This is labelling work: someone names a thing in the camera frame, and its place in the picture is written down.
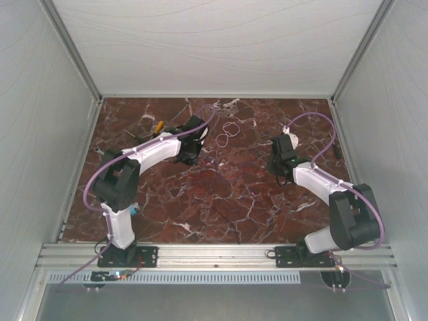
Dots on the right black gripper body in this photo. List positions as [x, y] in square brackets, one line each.
[272, 165]

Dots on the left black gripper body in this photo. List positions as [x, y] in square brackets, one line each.
[191, 158]

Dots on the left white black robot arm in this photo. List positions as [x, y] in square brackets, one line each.
[115, 183]

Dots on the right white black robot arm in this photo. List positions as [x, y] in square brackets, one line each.
[354, 218]

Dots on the black screwdriver at right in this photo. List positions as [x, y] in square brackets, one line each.
[335, 148]

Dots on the blue plastic clamp tool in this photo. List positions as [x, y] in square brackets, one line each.
[135, 209]

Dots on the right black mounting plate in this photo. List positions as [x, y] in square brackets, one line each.
[299, 256]

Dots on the black mounting plate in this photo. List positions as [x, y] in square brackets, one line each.
[131, 257]
[299, 256]

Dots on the silver ratchet wrench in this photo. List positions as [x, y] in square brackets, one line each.
[99, 151]

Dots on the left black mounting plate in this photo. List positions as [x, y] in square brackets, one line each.
[131, 257]

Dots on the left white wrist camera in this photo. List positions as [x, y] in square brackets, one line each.
[203, 134]

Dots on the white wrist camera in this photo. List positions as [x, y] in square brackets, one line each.
[293, 138]
[203, 134]

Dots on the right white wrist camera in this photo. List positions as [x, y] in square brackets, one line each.
[293, 138]

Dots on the yellow handle flat screwdriver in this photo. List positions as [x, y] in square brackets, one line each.
[158, 129]

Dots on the black handle screwdriver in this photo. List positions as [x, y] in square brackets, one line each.
[139, 139]

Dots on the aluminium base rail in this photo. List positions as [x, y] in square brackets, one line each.
[201, 257]

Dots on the grey slotted cable duct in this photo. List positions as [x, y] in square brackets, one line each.
[184, 277]

